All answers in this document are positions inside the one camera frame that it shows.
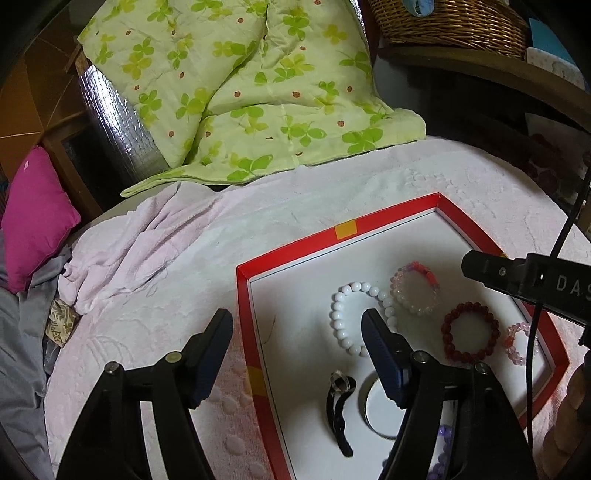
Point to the wicker basket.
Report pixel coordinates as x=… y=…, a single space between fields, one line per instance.
x=452 y=23

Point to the grey bed sheet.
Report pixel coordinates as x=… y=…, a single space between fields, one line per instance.
x=18 y=346

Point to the red-rimmed white box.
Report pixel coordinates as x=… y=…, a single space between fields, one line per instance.
x=300 y=300

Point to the white dotted packet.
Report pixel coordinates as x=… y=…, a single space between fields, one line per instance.
x=556 y=67

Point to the small patterned cloth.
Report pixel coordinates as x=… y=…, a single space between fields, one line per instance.
x=61 y=323

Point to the silver metal bangle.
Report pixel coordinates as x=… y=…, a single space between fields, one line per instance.
x=363 y=406

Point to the silver foil mat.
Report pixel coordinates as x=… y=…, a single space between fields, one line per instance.
x=115 y=129

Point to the green clover print quilt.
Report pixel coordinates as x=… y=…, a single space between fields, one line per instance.
x=277 y=92

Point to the teal box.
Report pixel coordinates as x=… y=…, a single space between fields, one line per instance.
x=540 y=33

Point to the magenta pillow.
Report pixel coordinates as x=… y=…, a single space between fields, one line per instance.
x=37 y=221

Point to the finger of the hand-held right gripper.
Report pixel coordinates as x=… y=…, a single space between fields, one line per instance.
x=489 y=272

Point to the dark floral cloth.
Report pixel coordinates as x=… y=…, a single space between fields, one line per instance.
x=545 y=152

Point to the dark wooden shelf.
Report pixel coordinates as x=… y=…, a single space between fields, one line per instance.
x=461 y=60

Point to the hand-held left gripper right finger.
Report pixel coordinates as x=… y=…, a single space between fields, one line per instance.
x=383 y=360

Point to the pale pink towel blanket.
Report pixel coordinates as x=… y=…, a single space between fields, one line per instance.
x=184 y=240

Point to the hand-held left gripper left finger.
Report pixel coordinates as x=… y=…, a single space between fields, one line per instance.
x=210 y=364

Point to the brown wooden cabinet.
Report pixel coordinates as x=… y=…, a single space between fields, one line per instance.
x=41 y=92

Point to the black band with clear charm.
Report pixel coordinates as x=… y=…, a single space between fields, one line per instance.
x=334 y=415

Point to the blue cloth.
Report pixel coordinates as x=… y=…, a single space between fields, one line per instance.
x=418 y=5

